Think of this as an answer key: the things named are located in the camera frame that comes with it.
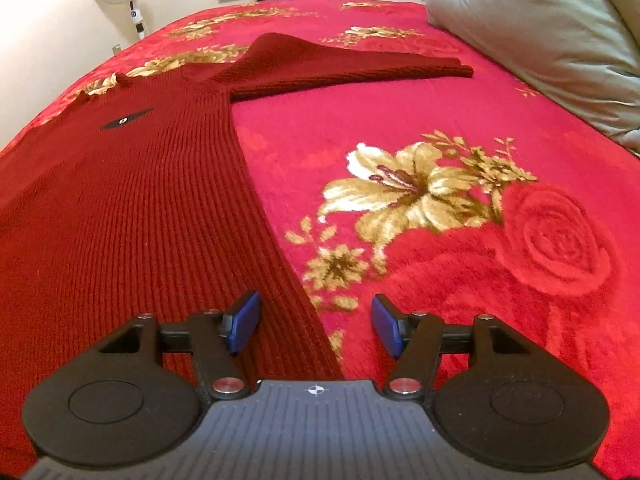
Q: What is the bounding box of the pale green pillow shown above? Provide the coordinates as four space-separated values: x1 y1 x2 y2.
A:
424 0 640 155

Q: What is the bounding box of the red floral blanket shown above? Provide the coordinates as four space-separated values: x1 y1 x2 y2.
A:
0 0 640 480

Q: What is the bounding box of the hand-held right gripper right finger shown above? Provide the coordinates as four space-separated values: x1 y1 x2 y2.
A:
370 294 540 404

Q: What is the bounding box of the dark red knitted sweater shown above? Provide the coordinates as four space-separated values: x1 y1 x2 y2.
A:
0 32 475 463

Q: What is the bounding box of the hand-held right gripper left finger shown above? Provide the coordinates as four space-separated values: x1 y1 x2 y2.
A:
92 291 262 404

